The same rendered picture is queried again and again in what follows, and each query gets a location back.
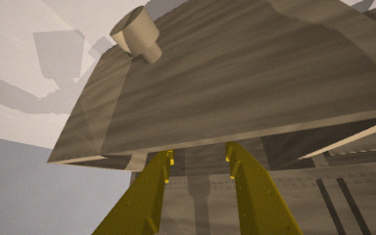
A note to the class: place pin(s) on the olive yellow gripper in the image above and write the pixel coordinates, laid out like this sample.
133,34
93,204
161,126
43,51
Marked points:
261,208

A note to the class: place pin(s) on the brown wooden chest of drawers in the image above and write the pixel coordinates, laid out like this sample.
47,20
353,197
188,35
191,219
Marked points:
312,168

